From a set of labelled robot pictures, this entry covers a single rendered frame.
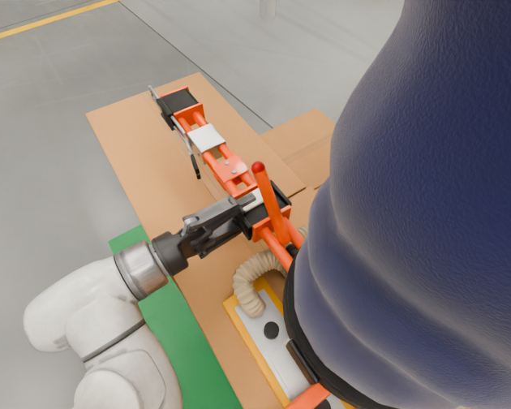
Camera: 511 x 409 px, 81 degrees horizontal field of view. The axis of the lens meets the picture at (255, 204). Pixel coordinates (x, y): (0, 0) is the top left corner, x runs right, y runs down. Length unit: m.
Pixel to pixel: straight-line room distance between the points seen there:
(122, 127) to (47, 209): 1.33
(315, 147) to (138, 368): 1.18
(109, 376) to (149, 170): 0.52
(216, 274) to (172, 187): 0.27
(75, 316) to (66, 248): 1.52
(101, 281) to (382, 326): 0.42
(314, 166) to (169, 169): 0.72
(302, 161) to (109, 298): 1.05
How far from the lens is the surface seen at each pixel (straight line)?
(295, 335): 0.37
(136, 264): 0.52
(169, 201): 0.78
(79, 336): 0.54
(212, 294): 0.65
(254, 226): 0.53
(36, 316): 0.56
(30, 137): 2.78
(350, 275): 0.19
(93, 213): 2.09
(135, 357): 0.52
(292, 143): 1.45
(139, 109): 1.05
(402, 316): 0.18
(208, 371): 1.59
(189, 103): 0.77
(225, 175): 0.61
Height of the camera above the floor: 1.57
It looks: 57 degrees down
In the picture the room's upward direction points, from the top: straight up
